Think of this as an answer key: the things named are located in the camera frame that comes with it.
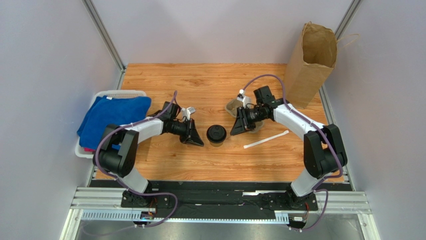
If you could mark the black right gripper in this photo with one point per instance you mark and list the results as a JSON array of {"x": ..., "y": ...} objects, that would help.
[{"x": 246, "y": 117}]

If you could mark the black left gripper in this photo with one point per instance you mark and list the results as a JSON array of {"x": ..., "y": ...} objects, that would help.
[{"x": 191, "y": 134}]

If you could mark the brown paper coffee cup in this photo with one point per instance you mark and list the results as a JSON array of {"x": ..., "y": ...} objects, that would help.
[{"x": 216, "y": 143}]

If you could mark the black plastic cup lid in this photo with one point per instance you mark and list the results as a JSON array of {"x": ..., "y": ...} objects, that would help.
[{"x": 216, "y": 133}]

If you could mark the grey pulp cup carrier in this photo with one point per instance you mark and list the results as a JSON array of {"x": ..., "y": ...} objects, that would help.
[{"x": 231, "y": 108}]

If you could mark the brown paper bag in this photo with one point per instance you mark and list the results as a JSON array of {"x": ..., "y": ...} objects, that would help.
[{"x": 313, "y": 59}]

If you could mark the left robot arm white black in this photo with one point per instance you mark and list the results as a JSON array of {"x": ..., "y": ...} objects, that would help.
[{"x": 115, "y": 155}]

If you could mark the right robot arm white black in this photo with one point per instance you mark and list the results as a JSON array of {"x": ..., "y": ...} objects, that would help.
[{"x": 323, "y": 149}]

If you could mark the white paper wrapped straw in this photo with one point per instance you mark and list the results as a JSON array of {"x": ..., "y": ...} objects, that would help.
[{"x": 266, "y": 139}]

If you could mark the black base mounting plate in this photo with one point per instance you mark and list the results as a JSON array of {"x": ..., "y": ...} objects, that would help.
[{"x": 211, "y": 199}]

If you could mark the blue folded cloth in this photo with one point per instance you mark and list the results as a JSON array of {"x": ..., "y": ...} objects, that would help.
[{"x": 108, "y": 110}]

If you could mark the pink cloth in basket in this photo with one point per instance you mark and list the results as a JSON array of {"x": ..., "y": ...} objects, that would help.
[{"x": 88, "y": 149}]

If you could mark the white plastic basket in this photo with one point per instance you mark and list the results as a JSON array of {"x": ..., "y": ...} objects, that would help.
[{"x": 115, "y": 94}]

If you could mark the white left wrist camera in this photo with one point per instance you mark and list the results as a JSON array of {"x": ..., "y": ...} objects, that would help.
[{"x": 186, "y": 113}]

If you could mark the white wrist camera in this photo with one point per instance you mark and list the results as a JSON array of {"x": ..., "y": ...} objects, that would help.
[
  {"x": 245, "y": 100},
  {"x": 186, "y": 113}
]

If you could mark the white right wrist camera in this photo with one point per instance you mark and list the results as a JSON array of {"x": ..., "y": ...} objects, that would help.
[{"x": 245, "y": 100}]

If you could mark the aluminium frame rail front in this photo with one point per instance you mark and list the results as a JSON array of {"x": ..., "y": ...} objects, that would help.
[{"x": 93, "y": 204}]

